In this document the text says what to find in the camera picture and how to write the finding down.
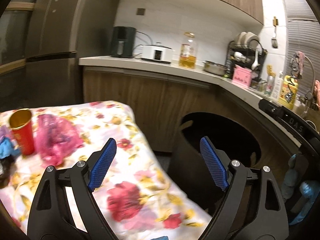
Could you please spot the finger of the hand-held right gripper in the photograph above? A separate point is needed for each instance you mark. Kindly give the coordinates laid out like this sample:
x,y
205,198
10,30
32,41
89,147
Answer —
x,y
270,107

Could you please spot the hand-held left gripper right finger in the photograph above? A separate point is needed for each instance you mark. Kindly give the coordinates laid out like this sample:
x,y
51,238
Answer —
x,y
213,165

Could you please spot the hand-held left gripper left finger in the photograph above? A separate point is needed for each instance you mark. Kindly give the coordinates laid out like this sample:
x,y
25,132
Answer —
x,y
102,167

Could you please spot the black trash bin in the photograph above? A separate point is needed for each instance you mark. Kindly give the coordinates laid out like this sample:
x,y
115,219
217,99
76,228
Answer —
x,y
185,160

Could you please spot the pink plastic bag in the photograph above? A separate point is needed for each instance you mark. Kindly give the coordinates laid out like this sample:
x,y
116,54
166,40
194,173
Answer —
x,y
57,135

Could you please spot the red cup with gold inside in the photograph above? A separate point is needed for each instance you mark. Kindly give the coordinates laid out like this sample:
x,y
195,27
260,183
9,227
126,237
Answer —
x,y
23,135

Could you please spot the black plastic bag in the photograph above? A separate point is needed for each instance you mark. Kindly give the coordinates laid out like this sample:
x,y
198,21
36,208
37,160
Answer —
x,y
6,165

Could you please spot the blue plastic bag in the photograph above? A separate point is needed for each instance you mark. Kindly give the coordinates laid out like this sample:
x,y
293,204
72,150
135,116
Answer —
x,y
7,147

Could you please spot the purple plastic bag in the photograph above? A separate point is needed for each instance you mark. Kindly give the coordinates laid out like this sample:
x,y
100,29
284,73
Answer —
x,y
3,131

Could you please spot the person's right hand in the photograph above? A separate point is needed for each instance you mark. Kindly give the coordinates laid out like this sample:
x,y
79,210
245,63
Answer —
x,y
307,190

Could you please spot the person's left hand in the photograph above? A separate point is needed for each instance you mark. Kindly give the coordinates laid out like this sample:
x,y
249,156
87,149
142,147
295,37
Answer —
x,y
160,238

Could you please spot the printed drink can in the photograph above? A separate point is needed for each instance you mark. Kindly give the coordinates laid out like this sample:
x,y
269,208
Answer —
x,y
269,86

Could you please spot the white bottle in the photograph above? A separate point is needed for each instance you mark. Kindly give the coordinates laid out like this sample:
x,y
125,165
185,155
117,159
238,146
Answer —
x,y
277,87

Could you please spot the yellow bottle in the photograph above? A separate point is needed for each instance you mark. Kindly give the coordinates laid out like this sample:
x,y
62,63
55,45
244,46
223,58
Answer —
x,y
288,95

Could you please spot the floral printed blanket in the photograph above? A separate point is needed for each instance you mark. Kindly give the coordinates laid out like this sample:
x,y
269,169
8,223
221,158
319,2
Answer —
x,y
140,160

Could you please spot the pink box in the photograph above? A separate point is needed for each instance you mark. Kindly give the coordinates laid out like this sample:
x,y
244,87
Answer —
x,y
241,76

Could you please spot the white ladle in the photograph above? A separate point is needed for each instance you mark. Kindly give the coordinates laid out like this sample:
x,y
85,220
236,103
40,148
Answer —
x,y
255,63

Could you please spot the pink cloth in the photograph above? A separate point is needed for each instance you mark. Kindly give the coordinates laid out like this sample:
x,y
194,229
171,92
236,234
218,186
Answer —
x,y
298,61

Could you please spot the hanging metal spatula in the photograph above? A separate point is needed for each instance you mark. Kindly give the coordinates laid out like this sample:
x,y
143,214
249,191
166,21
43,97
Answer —
x,y
275,42

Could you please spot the steel bowl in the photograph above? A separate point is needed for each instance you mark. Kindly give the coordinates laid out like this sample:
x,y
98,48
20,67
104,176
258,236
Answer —
x,y
215,68

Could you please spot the black dish rack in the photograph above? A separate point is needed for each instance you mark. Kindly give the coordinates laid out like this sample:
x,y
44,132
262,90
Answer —
x,y
245,45

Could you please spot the kitchen counter with wooden cabinets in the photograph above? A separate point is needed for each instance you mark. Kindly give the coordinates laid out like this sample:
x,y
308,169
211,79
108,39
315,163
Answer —
x,y
140,97

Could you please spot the window blinds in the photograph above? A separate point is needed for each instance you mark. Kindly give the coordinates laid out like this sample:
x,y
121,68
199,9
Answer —
x,y
300,30

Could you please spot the cooking oil bottle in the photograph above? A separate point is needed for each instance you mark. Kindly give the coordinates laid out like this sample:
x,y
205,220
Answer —
x,y
187,55

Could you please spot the white electric cooker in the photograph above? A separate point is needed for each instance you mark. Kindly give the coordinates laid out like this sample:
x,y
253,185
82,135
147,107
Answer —
x,y
157,53

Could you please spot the black air fryer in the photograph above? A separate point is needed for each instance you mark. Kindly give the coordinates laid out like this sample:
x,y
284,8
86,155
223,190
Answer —
x,y
123,42

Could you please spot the dark steel refrigerator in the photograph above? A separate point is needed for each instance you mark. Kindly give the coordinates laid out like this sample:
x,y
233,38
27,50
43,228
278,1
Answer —
x,y
55,30

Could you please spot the wooden glass sliding door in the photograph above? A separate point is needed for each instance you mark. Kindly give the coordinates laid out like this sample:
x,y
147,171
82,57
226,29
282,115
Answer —
x,y
15,20

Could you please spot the wall socket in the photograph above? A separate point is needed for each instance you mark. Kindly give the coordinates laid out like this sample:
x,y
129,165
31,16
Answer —
x,y
140,11

